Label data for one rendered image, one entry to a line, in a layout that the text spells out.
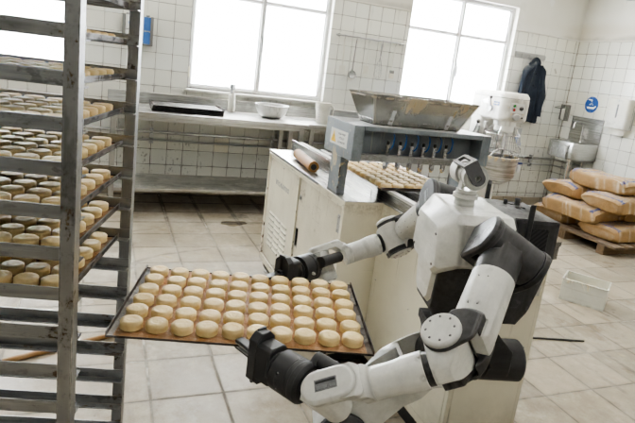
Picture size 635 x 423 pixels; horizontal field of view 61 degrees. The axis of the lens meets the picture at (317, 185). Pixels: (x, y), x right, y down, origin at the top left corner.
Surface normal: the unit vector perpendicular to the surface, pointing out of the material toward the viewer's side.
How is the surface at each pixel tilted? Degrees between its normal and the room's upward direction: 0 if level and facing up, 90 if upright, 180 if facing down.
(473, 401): 90
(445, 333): 36
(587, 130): 90
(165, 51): 90
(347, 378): 46
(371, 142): 90
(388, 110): 115
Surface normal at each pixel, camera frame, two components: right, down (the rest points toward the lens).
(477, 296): -0.40, -0.77
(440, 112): 0.25, 0.63
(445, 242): -0.64, 0.01
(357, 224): 0.34, 0.24
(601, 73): -0.93, -0.04
